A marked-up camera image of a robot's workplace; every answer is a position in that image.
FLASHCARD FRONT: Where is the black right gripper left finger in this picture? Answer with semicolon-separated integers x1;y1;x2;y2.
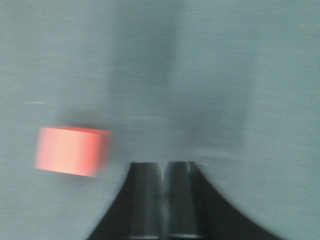
88;162;162;240

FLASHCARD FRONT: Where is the red magnetic block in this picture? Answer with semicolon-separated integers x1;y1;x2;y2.
34;126;112;177

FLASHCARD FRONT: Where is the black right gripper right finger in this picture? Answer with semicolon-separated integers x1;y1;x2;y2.
166;161;279;240

